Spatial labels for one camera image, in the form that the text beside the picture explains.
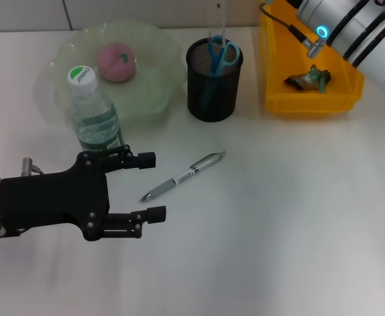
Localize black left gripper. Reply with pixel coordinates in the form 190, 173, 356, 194
0, 144, 167, 242

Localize grey white ballpoint pen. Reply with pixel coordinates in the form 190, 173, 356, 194
140, 150, 226, 203

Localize clear green-label water bottle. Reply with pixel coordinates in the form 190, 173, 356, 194
66, 65, 126, 154

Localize black mesh pen holder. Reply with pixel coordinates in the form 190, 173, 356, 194
187, 36, 244, 122

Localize pink toy peach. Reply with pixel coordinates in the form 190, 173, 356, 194
96, 42, 136, 84

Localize blue scissors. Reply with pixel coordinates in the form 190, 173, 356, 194
198, 35, 242, 115

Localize clear plastic ruler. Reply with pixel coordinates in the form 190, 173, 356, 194
208, 0, 228, 47

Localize green plastic wrapper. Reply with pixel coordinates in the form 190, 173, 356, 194
284, 65, 333, 93

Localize pale green glass fruit plate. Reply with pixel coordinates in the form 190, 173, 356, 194
36, 20, 186, 128

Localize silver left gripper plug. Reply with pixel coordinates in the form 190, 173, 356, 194
21, 157, 45, 177

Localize yellow plastic bin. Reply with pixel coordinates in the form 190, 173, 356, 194
257, 0, 366, 119

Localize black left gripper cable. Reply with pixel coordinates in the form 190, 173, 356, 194
0, 228, 28, 238

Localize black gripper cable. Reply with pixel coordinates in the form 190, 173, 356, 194
259, 0, 326, 59
0, 228, 28, 238

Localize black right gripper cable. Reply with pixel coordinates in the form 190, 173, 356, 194
259, 0, 326, 59

